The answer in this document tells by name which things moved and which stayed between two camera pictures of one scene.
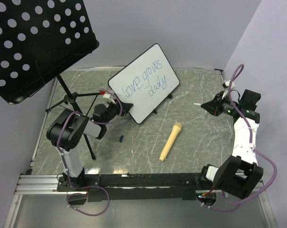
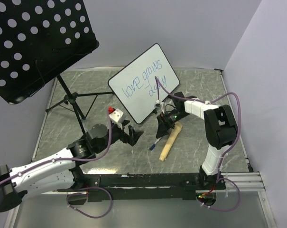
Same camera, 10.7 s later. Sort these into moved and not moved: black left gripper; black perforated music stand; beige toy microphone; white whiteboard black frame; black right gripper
Moved: black left gripper; black right gripper
Not moved: black perforated music stand; white whiteboard black frame; beige toy microphone
